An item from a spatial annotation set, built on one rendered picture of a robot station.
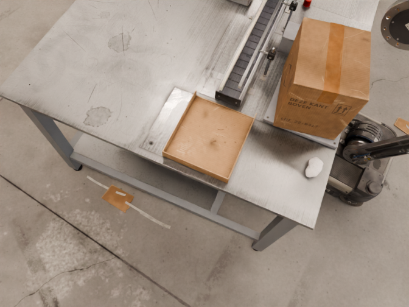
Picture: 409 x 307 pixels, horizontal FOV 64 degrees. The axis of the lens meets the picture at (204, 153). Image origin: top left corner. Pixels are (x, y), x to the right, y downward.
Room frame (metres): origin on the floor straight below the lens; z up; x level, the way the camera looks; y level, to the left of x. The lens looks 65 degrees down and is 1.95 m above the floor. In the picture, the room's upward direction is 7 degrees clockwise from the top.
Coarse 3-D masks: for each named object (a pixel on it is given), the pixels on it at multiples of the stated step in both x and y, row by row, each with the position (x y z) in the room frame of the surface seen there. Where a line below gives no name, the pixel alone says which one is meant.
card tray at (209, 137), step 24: (192, 96) 0.75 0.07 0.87; (192, 120) 0.66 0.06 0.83; (216, 120) 0.67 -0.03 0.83; (240, 120) 0.69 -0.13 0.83; (168, 144) 0.54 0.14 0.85; (192, 144) 0.56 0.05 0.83; (216, 144) 0.57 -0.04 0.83; (240, 144) 0.58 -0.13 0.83; (192, 168) 0.46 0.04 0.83; (216, 168) 0.47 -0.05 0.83
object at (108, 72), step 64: (128, 0) 1.27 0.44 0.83; (192, 0) 1.32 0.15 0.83; (256, 0) 1.37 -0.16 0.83; (320, 0) 1.43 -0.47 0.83; (64, 64) 0.86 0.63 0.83; (128, 64) 0.90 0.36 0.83; (192, 64) 0.94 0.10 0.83; (128, 128) 0.59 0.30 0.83; (256, 128) 0.66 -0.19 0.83; (256, 192) 0.40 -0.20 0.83; (320, 192) 0.43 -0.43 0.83
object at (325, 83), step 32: (320, 32) 0.90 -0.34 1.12; (352, 32) 0.92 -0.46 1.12; (288, 64) 0.87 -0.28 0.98; (320, 64) 0.76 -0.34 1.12; (352, 64) 0.78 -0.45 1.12; (288, 96) 0.67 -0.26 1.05; (320, 96) 0.66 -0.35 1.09; (352, 96) 0.65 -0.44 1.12; (288, 128) 0.66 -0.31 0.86; (320, 128) 0.65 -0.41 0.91
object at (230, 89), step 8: (272, 0) 1.33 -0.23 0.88; (264, 8) 1.27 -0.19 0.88; (272, 8) 1.28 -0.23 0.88; (280, 8) 1.28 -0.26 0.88; (264, 16) 1.21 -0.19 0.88; (256, 24) 1.16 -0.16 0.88; (264, 24) 1.17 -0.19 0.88; (272, 24) 1.17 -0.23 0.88; (256, 32) 1.11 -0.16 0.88; (248, 40) 1.06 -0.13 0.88; (256, 40) 1.07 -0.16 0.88; (264, 40) 1.07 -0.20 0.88; (248, 48) 1.02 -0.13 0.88; (240, 56) 0.97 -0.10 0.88; (248, 56) 0.98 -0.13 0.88; (256, 56) 0.98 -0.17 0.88; (240, 64) 0.93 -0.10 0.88; (232, 72) 0.88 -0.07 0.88; (240, 72) 0.88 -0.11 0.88; (248, 72) 0.89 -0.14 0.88; (232, 80) 0.84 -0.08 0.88; (224, 88) 0.80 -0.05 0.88; (232, 88) 0.80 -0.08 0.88; (232, 96) 0.76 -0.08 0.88
